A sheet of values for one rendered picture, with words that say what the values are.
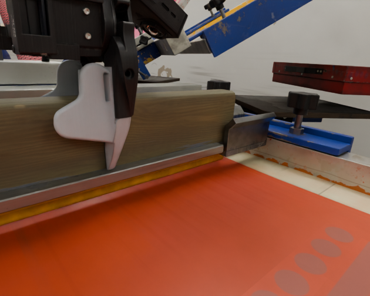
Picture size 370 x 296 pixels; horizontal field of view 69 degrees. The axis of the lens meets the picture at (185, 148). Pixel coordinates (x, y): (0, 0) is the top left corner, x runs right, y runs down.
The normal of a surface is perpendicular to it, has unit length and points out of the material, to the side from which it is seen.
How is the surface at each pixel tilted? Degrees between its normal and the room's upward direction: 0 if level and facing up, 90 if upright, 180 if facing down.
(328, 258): 0
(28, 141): 90
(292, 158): 90
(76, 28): 90
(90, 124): 85
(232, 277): 0
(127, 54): 77
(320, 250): 0
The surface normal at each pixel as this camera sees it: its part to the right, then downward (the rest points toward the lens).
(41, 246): 0.06, -0.95
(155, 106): 0.66, 0.28
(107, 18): 0.66, 0.05
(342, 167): -0.74, 0.17
